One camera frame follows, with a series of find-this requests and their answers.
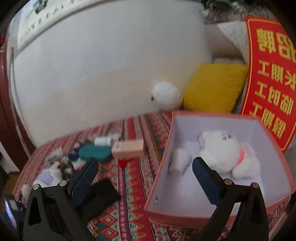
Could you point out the white plush dog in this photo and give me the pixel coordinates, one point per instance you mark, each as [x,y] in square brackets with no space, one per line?
[224,153]

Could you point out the navy blue sock bundle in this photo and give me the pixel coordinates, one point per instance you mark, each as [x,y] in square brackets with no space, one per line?
[73,154]

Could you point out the small red heart object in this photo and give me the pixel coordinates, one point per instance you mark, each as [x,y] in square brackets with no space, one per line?
[122,162]

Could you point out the patterned red bedspread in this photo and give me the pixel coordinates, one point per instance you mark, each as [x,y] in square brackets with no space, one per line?
[127,219]

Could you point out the white small bottle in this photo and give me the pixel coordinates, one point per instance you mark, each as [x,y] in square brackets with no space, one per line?
[107,141]

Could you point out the beige long carton box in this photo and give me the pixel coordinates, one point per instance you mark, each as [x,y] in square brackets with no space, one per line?
[128,149]

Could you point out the white ribbed cup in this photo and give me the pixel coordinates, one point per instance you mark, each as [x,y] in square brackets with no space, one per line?
[179,161]

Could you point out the beige pillow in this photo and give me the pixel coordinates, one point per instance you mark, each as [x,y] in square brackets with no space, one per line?
[221,48]

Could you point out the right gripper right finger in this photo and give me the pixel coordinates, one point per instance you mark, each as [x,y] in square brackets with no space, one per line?
[251,221]

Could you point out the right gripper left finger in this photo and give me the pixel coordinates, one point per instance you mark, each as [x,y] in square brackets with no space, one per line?
[61,199]

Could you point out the floral quilt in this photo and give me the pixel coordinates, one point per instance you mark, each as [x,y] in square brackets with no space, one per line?
[215,12]

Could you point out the red banner yellow characters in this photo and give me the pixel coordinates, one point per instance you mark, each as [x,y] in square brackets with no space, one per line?
[270,91]

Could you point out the clear plastic card box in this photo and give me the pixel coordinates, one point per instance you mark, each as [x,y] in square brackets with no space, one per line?
[54,155]

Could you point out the black knit gloves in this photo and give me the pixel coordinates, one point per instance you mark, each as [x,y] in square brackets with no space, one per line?
[99,197]

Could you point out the dark red wooden door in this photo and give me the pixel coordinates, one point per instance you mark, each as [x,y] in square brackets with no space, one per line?
[16,146]

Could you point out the white round plush ball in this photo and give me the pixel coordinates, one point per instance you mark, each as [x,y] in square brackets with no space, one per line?
[166,96]

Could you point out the pink storage box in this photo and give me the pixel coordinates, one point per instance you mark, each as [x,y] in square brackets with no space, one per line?
[186,192]

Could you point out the yellow cushion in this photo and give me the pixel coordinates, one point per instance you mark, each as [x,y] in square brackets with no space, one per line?
[215,87]

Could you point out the teal cylindrical case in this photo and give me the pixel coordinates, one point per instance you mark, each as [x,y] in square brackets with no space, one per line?
[95,152]

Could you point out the beige yarn ball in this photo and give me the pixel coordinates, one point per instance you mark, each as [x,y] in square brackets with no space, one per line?
[25,191]

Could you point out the brown hair claw clip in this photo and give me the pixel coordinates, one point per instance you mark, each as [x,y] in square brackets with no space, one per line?
[66,168]

